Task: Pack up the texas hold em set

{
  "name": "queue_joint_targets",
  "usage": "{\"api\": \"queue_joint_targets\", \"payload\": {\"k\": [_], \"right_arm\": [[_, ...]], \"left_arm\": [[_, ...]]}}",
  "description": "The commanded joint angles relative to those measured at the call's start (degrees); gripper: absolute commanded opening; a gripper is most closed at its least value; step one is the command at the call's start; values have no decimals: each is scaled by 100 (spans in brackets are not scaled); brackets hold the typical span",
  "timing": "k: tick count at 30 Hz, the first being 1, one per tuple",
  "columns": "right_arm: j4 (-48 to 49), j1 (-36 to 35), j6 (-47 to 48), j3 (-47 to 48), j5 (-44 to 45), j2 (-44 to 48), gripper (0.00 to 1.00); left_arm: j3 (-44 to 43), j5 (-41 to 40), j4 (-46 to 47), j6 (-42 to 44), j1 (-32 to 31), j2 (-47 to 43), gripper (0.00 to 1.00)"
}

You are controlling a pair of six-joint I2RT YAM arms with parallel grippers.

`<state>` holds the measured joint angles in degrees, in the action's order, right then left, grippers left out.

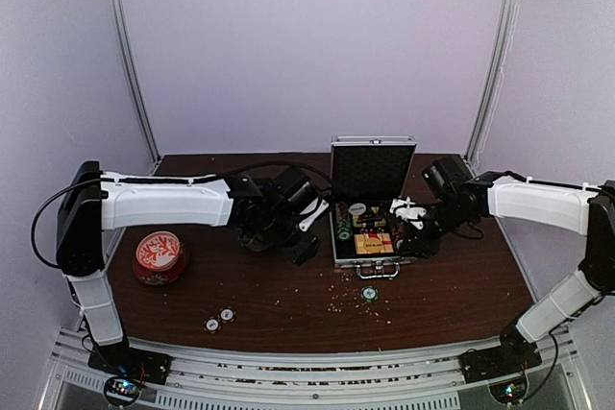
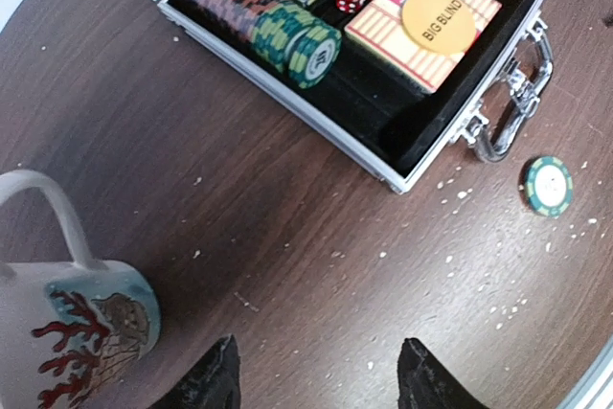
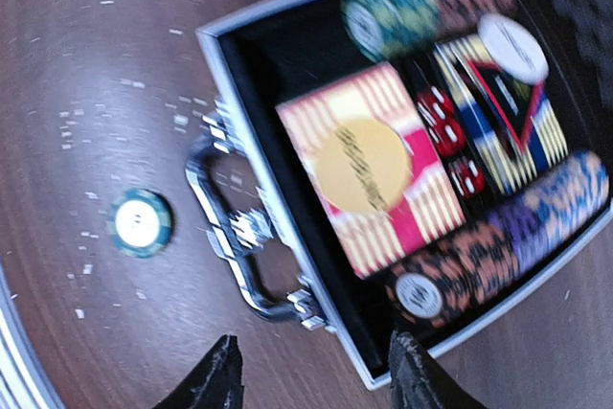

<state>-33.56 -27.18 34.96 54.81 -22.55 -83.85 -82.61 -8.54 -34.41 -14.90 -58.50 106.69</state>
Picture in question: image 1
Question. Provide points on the right aluminium frame post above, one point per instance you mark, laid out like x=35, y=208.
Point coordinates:
x=493, y=81

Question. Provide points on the green poker chip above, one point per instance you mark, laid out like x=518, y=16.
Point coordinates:
x=369, y=293

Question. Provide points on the poker chip white centre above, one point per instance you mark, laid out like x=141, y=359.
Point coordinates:
x=227, y=315

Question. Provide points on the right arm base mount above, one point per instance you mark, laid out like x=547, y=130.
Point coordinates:
x=499, y=371

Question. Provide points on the aluminium poker case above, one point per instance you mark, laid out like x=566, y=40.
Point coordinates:
x=374, y=169

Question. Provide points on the red patterned bowl with lid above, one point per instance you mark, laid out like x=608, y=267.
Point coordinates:
x=160, y=258

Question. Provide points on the yellow big blind button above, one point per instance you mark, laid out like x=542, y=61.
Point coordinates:
x=372, y=245

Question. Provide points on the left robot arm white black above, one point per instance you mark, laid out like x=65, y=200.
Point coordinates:
x=66, y=231

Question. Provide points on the white decorated mug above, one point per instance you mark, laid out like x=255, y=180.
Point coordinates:
x=255, y=242

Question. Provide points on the black red triangle all-in marker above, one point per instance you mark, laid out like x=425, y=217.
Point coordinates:
x=371, y=221

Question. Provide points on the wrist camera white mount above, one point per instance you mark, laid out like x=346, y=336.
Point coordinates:
x=409, y=212
x=311, y=213

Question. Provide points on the green red chip stack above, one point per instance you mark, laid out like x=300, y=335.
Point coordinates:
x=342, y=222

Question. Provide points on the blue yellow card deck box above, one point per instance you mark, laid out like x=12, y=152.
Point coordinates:
x=368, y=212

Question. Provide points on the white dealer button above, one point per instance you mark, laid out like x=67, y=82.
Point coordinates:
x=357, y=209

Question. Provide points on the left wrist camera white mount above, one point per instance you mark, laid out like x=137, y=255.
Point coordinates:
x=311, y=213

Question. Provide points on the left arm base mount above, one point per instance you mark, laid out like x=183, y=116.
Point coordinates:
x=127, y=384

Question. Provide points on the aluminium frame post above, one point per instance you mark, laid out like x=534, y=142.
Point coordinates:
x=493, y=81
x=131, y=75

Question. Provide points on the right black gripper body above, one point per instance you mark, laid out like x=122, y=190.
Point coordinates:
x=420, y=243

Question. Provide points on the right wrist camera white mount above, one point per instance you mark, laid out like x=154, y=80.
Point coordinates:
x=409, y=212

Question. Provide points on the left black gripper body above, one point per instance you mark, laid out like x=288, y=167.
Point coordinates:
x=297, y=253

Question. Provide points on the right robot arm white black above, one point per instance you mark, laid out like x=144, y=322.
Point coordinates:
x=585, y=210

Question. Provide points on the front aluminium rail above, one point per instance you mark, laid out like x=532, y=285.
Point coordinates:
x=423, y=378

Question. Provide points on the left aluminium frame post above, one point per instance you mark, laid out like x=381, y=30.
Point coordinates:
x=131, y=75

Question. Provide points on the red yellow card deck box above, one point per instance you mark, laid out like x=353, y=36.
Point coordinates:
x=384, y=237

